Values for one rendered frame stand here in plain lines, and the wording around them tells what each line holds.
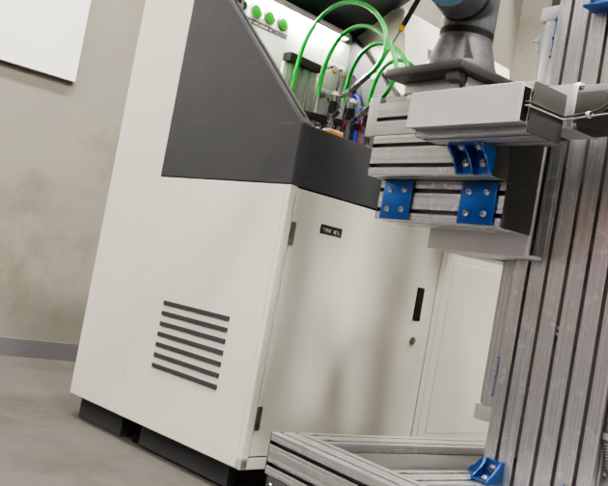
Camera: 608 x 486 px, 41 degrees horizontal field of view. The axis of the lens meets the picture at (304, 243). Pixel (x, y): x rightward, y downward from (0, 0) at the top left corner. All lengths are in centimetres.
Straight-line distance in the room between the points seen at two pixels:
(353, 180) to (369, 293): 33
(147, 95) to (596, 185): 151
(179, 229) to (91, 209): 159
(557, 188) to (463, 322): 104
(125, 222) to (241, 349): 71
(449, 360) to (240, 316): 81
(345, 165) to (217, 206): 37
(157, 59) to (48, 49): 126
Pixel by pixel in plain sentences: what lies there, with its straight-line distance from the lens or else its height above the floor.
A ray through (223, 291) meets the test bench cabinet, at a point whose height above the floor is 49.
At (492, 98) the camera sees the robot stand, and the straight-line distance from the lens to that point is 146.
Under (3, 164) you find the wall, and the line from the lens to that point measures 379.
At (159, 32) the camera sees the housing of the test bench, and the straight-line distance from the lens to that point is 271.
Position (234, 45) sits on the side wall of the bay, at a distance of 237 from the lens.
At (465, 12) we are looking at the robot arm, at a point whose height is 115.
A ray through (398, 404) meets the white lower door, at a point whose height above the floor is 25.
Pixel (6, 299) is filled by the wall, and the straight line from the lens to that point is 383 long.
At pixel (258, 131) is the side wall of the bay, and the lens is 219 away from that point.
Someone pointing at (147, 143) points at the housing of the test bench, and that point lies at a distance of 260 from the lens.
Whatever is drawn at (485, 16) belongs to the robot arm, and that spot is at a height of 116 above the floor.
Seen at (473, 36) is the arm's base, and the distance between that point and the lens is 177.
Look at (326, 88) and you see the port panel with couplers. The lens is 290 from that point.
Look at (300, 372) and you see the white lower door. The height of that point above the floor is 32.
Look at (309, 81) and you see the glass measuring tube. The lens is 281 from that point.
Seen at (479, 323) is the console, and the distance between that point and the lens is 275.
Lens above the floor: 56
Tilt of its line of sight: 3 degrees up
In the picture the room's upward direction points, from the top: 10 degrees clockwise
